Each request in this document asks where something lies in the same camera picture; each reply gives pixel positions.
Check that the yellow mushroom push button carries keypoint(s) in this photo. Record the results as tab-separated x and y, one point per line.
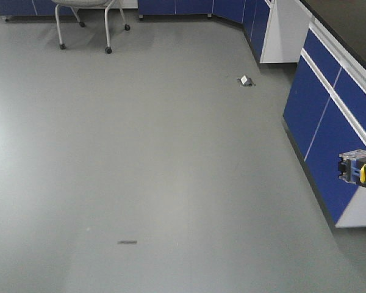
352	167

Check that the metal floor socket box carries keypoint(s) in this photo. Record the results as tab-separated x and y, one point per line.
246	81

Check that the blue lab cabinets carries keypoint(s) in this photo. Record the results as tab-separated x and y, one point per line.
164	108

